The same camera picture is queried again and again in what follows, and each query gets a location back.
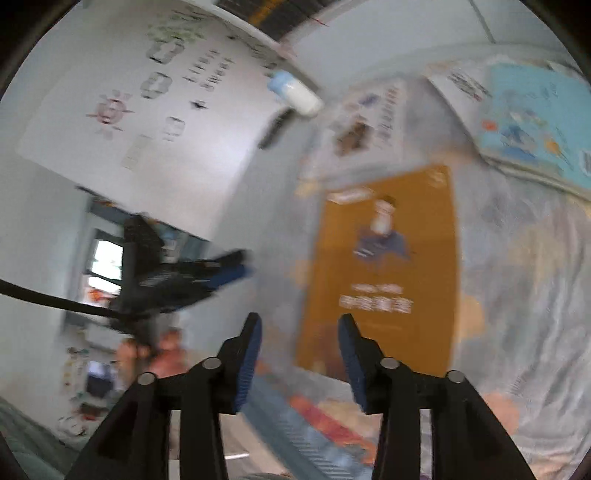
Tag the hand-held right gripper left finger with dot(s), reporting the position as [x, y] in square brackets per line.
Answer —
[247, 364]

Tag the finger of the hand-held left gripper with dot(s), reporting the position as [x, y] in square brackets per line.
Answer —
[226, 257]
[231, 279]

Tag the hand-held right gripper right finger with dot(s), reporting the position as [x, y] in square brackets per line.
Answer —
[353, 364]

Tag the orange book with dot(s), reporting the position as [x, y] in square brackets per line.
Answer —
[415, 230]

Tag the person's left hand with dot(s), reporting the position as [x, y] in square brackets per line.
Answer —
[168, 353]

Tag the window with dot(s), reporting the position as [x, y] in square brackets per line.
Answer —
[106, 258]

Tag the white bottle with blue cap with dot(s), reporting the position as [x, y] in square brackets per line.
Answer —
[295, 92]

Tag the light blue book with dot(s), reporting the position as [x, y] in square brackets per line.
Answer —
[531, 120]

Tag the red sun wall sticker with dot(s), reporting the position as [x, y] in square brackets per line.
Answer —
[111, 110]

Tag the black lettering wall sticker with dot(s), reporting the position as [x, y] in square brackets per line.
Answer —
[207, 69]

